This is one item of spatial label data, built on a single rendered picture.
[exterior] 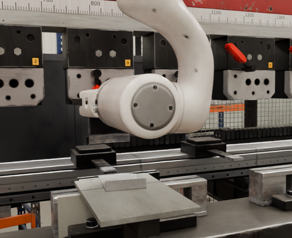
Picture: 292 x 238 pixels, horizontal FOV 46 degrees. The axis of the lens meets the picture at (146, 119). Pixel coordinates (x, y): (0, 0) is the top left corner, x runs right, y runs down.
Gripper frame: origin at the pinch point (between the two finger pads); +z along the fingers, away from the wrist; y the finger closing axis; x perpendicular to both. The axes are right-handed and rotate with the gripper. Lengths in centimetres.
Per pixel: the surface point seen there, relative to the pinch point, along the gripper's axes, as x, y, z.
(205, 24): 17.8, 28.2, 4.0
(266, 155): -23, 70, 31
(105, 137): -9.0, 3.3, 7.9
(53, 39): 75, 38, 445
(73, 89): 2.5, -4.3, 3.5
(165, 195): -18.4, 10.4, -11.6
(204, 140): -15, 42, 28
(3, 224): -87, -28, 173
